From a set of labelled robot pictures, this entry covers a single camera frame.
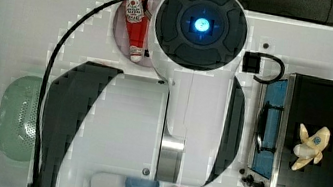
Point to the black cable clip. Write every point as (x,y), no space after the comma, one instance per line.
(251,64)

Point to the peeled toy banana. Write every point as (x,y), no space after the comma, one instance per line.
(310,148)

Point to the green perforated strainer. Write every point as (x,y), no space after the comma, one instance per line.
(18,112)

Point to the red ketchup bottle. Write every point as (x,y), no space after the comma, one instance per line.
(136,25)

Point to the pink round plate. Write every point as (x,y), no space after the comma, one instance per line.
(122,38)

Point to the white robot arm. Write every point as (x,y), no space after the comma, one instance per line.
(181,124)

